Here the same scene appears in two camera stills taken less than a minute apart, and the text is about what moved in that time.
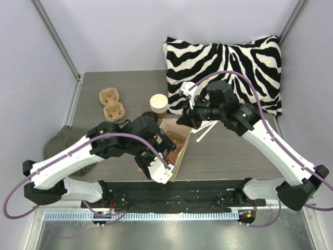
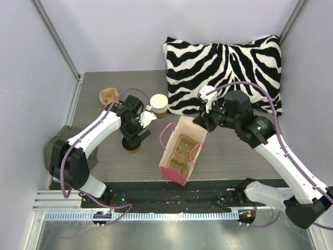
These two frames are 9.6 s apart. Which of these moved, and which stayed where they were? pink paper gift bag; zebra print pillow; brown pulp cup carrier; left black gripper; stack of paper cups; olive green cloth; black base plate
Moved: pink paper gift bag; left black gripper
Stayed: black base plate; zebra print pillow; olive green cloth; stack of paper cups; brown pulp cup carrier
